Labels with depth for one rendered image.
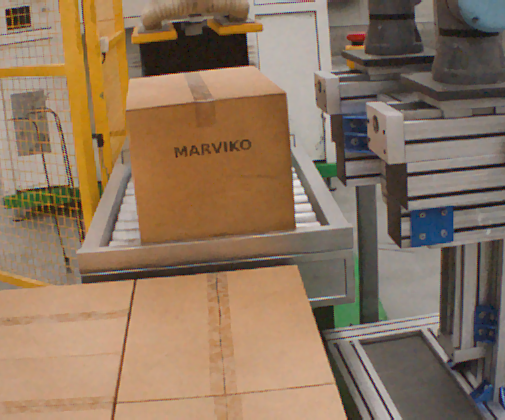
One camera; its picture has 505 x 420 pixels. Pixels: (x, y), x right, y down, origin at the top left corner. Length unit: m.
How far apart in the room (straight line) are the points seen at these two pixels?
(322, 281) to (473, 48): 0.85
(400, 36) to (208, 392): 0.96
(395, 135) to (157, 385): 0.62
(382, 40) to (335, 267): 0.59
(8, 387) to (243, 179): 0.83
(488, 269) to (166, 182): 0.81
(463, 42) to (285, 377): 0.69
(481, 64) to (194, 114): 0.80
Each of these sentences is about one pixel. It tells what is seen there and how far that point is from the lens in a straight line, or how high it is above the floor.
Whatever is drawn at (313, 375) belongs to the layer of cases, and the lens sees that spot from 1.45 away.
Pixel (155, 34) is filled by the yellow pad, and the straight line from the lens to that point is 1.73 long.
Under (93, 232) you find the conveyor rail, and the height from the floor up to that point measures 0.59.
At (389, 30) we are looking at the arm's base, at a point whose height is 1.10.
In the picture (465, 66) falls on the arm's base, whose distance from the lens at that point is 1.44.
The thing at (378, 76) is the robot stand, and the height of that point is 0.99.
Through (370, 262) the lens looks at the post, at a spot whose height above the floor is 0.28.
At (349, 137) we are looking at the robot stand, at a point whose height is 0.85.
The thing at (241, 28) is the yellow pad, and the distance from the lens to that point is 1.74.
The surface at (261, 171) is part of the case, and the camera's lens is 2.00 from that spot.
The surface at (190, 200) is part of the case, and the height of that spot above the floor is 0.70.
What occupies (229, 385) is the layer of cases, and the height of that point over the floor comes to 0.54.
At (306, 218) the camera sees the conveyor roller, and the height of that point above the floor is 0.54.
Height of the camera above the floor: 1.26
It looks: 18 degrees down
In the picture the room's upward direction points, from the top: 5 degrees counter-clockwise
